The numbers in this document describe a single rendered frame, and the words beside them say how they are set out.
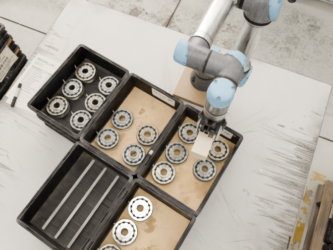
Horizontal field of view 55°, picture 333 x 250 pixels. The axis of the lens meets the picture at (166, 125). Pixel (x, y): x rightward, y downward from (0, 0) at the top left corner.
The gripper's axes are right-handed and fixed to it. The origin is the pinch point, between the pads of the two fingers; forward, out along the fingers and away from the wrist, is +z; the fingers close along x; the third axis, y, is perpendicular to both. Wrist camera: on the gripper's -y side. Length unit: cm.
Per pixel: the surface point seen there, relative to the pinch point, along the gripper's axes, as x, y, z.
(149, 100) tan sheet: -32.4, -12.0, 25.8
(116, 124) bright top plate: -40.8, 6.1, 22.8
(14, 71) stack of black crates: -144, -19, 83
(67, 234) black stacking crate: -38, 57, 26
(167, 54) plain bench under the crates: -38, -48, 39
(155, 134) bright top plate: -22.2, 3.4, 22.9
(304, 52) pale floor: 46, -136, 109
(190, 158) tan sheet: -3.3, 7.1, 25.8
